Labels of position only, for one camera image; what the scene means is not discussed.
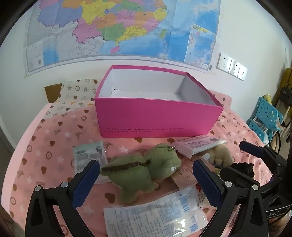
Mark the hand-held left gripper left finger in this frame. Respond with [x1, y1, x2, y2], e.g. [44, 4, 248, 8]
[25, 160, 101, 237]

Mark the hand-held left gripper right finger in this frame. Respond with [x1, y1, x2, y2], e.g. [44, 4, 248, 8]
[192, 159, 270, 237]

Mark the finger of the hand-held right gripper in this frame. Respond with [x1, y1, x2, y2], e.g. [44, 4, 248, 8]
[239, 141, 274, 164]
[219, 162, 258, 184]

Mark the pink hand cream tube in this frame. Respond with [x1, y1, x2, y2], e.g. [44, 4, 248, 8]
[173, 157, 201, 189]

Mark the beige plush teddy bear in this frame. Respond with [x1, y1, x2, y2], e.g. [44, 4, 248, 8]
[197, 143, 234, 169]

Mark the green plush dinosaur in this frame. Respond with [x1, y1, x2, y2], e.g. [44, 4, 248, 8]
[100, 143, 182, 204]

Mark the clear plastic printed packet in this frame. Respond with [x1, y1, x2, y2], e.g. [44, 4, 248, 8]
[103, 185, 209, 237]

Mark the pink cardboard box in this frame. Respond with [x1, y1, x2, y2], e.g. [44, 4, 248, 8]
[94, 65, 224, 139]

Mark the blue perforated plastic stool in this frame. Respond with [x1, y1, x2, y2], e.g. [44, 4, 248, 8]
[246, 118, 268, 144]

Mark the pale green packet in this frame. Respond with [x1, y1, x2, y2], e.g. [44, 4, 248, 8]
[72, 141, 109, 185]

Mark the white packet with pink trim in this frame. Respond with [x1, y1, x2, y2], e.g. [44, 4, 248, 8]
[171, 135, 228, 159]

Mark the blue plastic basket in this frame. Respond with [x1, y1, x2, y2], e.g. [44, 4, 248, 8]
[257, 97, 283, 131]

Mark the pink printed blanket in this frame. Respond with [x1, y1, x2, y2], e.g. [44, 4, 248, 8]
[0, 90, 274, 237]

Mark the black handbag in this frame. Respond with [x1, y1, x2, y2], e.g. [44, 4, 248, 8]
[277, 83, 292, 103]

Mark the yellow garment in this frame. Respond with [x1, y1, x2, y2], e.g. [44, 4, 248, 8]
[282, 67, 292, 92]

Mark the white star print pillow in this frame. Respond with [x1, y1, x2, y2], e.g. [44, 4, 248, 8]
[49, 78, 101, 118]

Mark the brown headboard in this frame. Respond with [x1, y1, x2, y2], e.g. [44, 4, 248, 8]
[44, 83, 62, 103]

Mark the white wall socket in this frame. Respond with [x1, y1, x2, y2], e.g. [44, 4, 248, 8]
[217, 52, 232, 72]

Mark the colourful wall map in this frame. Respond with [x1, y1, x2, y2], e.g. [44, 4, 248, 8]
[24, 0, 220, 77]

